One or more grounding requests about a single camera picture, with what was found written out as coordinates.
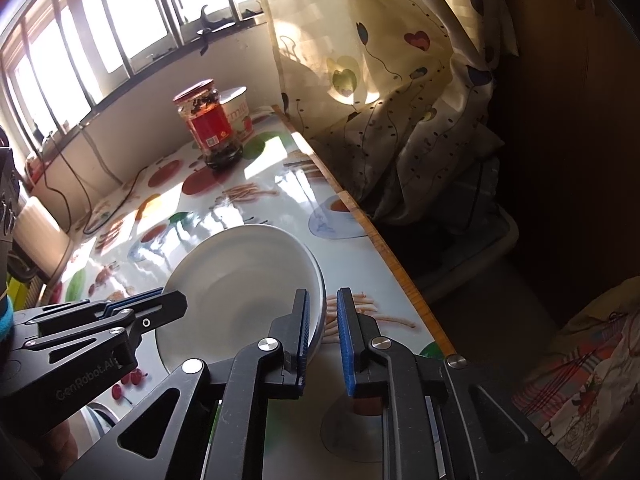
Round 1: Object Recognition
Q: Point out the glass jar with red label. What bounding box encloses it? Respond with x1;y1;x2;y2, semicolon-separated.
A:
173;78;246;171

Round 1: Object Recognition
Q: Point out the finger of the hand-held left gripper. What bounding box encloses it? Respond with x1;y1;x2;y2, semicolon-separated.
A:
12;287;167;328
22;289;189;363

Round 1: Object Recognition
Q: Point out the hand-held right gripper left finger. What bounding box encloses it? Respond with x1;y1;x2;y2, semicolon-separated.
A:
62;288;311;480

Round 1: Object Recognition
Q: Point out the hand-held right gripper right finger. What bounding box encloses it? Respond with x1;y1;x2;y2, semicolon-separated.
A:
336;287;578;480

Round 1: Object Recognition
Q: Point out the black power cable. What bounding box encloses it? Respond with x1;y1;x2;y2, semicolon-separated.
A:
41;135;77;233

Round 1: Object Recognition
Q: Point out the cream and black electric kettle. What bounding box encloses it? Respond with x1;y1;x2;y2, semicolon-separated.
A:
14;195;72;287

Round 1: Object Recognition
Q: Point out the white ceramic plate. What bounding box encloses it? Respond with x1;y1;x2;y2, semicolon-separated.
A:
155;224;327;387

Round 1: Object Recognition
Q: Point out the person's left hand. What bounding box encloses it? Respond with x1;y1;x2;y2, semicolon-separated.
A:
27;422;78;468

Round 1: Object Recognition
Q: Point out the metal window grille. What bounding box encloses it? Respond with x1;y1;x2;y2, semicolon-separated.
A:
0;0;271;157

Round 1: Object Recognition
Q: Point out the white plastic basin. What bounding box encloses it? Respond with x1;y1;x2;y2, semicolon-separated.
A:
400;205;522;304

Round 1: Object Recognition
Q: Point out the fruit print tablecloth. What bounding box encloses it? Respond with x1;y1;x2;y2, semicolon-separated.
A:
45;104;457;480

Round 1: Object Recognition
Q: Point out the white cup with red print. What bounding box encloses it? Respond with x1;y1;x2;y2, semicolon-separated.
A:
219;86;256;139

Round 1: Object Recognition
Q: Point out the printed blanket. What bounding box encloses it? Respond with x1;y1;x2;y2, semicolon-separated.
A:
514;275;640;467

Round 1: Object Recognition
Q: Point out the black window latch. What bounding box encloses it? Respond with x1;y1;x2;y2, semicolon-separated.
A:
196;4;222;57

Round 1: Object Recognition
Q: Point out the cream patterned curtain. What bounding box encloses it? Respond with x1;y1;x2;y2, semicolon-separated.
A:
257;0;522;222

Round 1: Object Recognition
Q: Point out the large yellow-green cardboard box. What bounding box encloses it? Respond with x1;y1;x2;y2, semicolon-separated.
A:
7;280;44;312

